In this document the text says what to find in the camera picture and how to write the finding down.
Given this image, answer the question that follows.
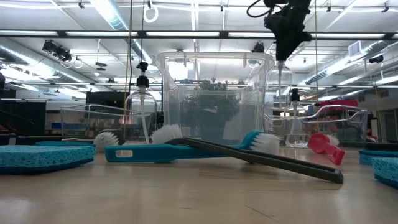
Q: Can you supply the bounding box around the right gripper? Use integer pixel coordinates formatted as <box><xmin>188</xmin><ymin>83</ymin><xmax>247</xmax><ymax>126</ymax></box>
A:
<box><xmin>263</xmin><ymin>11</ymin><xmax>313</xmax><ymax>62</ymax></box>

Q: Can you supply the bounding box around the tall clear plastic bin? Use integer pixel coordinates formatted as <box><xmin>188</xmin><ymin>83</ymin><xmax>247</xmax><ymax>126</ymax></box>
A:
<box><xmin>151</xmin><ymin>50</ymin><xmax>276</xmax><ymax>146</ymax></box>

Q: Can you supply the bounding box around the red dish brush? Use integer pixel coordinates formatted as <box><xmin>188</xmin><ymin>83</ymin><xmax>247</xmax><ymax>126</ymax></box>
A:
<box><xmin>308</xmin><ymin>133</ymin><xmax>346</xmax><ymax>166</ymax></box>

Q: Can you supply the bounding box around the dark grey round-head dish brush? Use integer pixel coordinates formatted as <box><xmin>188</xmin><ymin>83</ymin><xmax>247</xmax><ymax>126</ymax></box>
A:
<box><xmin>151</xmin><ymin>124</ymin><xmax>345</xmax><ymax>185</ymax></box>

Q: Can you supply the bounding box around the teal dish brush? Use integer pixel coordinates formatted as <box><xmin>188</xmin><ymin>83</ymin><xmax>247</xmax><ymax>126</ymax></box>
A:
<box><xmin>104</xmin><ymin>129</ymin><xmax>280</xmax><ymax>164</ymax></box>

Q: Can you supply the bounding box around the black ceiling-mounted device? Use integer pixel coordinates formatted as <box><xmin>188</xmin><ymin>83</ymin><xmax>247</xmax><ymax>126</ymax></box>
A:
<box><xmin>368</xmin><ymin>54</ymin><xmax>386</xmax><ymax>65</ymax></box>
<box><xmin>251</xmin><ymin>42</ymin><xmax>266</xmax><ymax>54</ymax></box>
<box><xmin>42</xmin><ymin>39</ymin><xmax>73</xmax><ymax>62</ymax></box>

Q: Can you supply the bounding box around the red container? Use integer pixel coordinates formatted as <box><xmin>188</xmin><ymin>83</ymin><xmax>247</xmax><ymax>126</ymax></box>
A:
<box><xmin>319</xmin><ymin>99</ymin><xmax>359</xmax><ymax>109</ymax></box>

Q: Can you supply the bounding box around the shallow clear plastic bin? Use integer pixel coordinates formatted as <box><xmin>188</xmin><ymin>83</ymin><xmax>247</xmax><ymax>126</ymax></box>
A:
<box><xmin>263</xmin><ymin>104</ymin><xmax>370</xmax><ymax>149</ymax></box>
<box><xmin>60</xmin><ymin>103</ymin><xmax>154</xmax><ymax>146</ymax></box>

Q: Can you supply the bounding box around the small green potted plant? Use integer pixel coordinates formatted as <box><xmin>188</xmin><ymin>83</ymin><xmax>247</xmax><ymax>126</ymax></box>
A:
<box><xmin>182</xmin><ymin>77</ymin><xmax>242</xmax><ymax>142</ymax></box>

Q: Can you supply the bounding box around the black monitor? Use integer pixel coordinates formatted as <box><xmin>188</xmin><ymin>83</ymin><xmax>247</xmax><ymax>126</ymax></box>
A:
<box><xmin>85</xmin><ymin>91</ymin><xmax>131</xmax><ymax>108</ymax></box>

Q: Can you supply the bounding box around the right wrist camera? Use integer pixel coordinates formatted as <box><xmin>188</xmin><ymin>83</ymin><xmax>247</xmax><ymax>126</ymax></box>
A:
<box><xmin>263</xmin><ymin>0</ymin><xmax>289</xmax><ymax>9</ymax></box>

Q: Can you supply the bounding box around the silver ventilation duct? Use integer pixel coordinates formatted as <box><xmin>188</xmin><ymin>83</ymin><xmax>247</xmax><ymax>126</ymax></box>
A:
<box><xmin>90</xmin><ymin>0</ymin><xmax>154</xmax><ymax>65</ymax></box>
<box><xmin>306</xmin><ymin>40</ymin><xmax>398</xmax><ymax>85</ymax></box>

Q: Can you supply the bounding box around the white hanging ring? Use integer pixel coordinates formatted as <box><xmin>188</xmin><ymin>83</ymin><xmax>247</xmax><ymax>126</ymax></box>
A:
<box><xmin>143</xmin><ymin>5</ymin><xmax>159</xmax><ymax>24</ymax></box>

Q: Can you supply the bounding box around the black frame bar with lights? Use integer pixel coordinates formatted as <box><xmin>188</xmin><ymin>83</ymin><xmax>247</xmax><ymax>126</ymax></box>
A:
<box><xmin>0</xmin><ymin>29</ymin><xmax>398</xmax><ymax>40</ymax></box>

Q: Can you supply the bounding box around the yellow hanging cable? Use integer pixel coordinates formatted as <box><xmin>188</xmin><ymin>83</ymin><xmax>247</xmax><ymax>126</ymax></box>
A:
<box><xmin>123</xmin><ymin>0</ymin><xmax>133</xmax><ymax>139</ymax></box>

